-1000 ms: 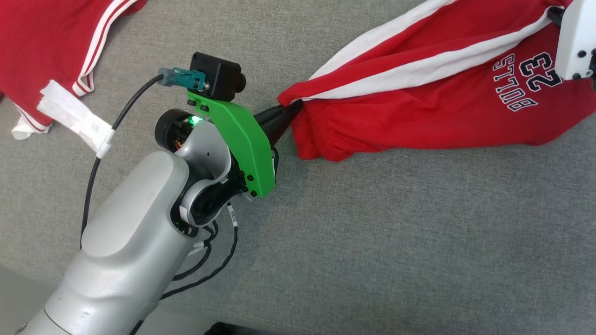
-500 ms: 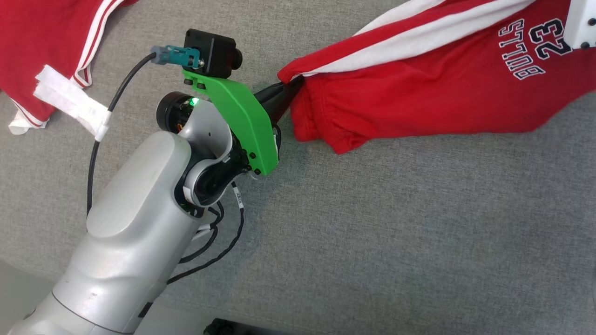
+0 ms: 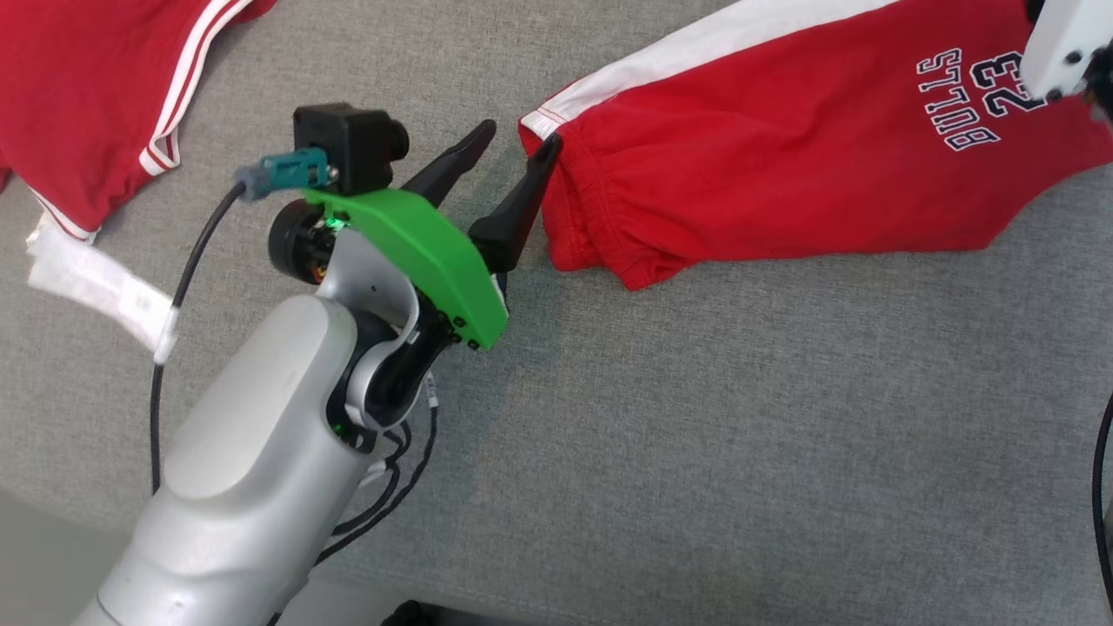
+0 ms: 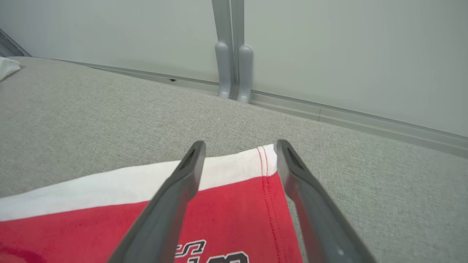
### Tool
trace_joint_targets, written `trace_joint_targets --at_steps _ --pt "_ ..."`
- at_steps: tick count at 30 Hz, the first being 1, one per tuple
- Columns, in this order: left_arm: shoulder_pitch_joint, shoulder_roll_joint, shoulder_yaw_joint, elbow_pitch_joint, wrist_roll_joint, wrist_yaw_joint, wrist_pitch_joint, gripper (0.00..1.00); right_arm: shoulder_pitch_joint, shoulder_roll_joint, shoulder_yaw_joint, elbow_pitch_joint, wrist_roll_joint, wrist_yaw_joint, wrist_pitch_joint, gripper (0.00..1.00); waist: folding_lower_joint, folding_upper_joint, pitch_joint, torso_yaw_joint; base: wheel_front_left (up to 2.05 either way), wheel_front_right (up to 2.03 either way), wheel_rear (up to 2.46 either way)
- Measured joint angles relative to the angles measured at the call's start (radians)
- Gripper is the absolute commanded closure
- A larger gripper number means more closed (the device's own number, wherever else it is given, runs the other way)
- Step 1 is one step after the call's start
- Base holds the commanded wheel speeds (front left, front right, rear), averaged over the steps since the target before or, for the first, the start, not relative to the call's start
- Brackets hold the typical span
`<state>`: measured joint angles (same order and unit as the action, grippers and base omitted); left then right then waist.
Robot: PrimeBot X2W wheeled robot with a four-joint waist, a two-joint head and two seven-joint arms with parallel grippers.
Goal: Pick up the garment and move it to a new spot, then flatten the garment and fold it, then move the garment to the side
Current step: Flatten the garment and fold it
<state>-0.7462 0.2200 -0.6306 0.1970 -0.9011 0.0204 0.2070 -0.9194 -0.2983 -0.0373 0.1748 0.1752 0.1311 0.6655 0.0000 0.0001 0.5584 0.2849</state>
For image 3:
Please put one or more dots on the teal left camera connector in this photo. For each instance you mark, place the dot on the teal left camera connector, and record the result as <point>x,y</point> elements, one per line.
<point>291,167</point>

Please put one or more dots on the red white basketball jersey shirt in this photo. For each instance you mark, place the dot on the red white basketball jersey shirt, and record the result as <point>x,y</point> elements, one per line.
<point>78,104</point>

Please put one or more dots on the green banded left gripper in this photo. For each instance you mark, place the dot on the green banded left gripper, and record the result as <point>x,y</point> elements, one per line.
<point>426,252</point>

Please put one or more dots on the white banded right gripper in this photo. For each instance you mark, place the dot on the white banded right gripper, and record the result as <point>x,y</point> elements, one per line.
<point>1069,43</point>

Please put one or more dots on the red Bulls 23 shorts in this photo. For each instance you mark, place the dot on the red Bulls 23 shorts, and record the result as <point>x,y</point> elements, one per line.
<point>739,156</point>

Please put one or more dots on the grey fabric sofa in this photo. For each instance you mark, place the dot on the grey fabric sofa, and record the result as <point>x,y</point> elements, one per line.
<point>696,435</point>

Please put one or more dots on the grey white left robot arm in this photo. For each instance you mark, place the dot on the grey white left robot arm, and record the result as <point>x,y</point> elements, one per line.
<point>252,452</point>

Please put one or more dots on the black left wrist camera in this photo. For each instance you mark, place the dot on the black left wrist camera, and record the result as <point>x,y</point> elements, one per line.
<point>348,139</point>

